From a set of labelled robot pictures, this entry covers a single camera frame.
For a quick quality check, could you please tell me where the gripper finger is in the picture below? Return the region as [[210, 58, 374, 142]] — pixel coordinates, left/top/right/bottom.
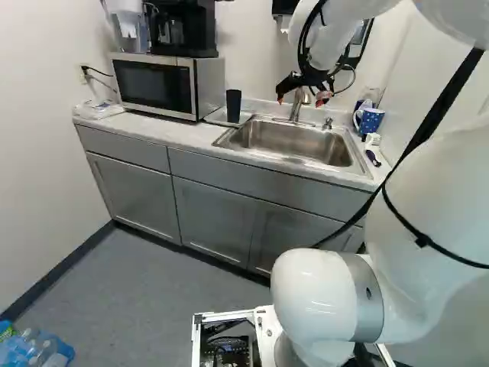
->
[[313, 84, 335, 108], [274, 73, 303, 106]]

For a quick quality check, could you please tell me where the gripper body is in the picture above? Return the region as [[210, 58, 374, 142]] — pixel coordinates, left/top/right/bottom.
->
[[290, 63, 336, 89]]

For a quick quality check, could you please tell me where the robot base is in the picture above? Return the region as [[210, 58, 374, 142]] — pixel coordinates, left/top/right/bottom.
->
[[190, 304, 399, 367]]

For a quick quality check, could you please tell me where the tall black cup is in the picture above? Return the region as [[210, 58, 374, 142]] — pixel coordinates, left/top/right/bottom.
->
[[225, 89, 243, 124]]

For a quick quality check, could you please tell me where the metal tray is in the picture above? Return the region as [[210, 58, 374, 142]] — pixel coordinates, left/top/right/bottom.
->
[[202, 106, 255, 128]]

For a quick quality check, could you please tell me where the metal tap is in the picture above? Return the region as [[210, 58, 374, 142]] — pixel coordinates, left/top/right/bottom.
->
[[288, 86, 313, 123]]

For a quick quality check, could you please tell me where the stainless steel sink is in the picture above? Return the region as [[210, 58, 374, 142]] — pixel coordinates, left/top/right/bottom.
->
[[212, 113, 374, 180]]

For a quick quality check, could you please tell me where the blue dotted mug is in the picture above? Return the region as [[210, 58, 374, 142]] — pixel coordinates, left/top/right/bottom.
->
[[352, 107, 387, 138]]

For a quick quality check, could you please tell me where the paper towel dispenser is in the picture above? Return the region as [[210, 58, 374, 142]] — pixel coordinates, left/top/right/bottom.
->
[[271, 0, 303, 36]]

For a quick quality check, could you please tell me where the dark blue brush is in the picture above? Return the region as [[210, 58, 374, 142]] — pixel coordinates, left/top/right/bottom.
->
[[365, 148, 384, 169]]

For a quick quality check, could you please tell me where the black coffee machine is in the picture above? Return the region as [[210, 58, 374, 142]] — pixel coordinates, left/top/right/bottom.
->
[[142, 0, 221, 60]]

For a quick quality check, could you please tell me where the stainless steel microwave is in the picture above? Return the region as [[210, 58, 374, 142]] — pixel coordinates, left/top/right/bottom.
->
[[110, 51, 226, 124]]

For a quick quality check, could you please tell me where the grey kitchen counter with cabinets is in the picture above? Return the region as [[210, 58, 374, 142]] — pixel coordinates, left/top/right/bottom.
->
[[72, 97, 394, 284]]

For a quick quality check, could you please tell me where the clear water filter pitcher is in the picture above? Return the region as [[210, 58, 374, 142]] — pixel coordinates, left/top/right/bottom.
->
[[109, 0, 149, 54]]

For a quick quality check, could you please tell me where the white flat box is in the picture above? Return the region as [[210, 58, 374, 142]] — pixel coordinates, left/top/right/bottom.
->
[[73, 99, 126, 121]]

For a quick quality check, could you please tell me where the pack of water bottles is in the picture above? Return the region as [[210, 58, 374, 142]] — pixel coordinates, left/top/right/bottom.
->
[[0, 318, 76, 367]]

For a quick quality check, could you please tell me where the black framed wall dispenser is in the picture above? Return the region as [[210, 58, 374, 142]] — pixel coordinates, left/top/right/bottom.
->
[[342, 16, 376, 70]]

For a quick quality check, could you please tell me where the black power cord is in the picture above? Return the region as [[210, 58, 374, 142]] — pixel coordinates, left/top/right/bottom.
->
[[81, 65, 120, 94]]

